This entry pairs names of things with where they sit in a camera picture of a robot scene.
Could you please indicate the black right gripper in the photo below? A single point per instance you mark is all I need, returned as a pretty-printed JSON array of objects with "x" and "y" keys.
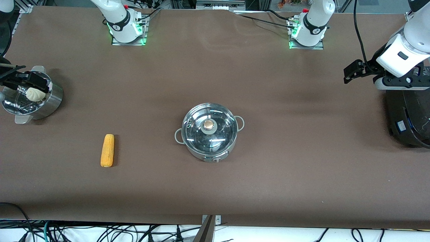
[{"x": 20, "y": 79}]

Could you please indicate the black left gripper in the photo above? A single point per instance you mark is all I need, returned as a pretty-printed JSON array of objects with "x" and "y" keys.
[{"x": 373, "y": 65}]

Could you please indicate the yellow corn cob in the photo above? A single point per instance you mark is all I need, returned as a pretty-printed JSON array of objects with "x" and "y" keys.
[{"x": 107, "y": 150}]

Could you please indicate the glass lid with copper knob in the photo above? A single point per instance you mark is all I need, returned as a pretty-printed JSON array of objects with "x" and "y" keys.
[{"x": 201, "y": 134}]

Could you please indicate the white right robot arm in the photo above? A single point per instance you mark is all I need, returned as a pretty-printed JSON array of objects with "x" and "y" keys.
[{"x": 121, "y": 20}]

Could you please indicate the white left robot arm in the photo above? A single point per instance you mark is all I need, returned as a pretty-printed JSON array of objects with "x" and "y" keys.
[{"x": 314, "y": 23}]

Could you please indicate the white steamed bun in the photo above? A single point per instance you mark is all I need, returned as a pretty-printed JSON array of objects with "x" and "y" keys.
[{"x": 36, "y": 94}]

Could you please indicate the black round container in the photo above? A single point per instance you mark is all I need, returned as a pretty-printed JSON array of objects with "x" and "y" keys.
[{"x": 408, "y": 117}]

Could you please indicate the grey equipment box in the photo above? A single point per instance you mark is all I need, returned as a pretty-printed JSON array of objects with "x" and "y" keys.
[{"x": 220, "y": 4}]

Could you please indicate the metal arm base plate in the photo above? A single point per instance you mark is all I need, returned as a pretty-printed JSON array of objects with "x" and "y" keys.
[
  {"x": 320, "y": 45},
  {"x": 142, "y": 33}
]

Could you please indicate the aluminium frame profile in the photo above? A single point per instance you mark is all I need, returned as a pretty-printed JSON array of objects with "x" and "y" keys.
[{"x": 27, "y": 6}]

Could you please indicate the metal table edge bracket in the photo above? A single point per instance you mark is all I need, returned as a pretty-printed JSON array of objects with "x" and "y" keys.
[{"x": 217, "y": 220}]

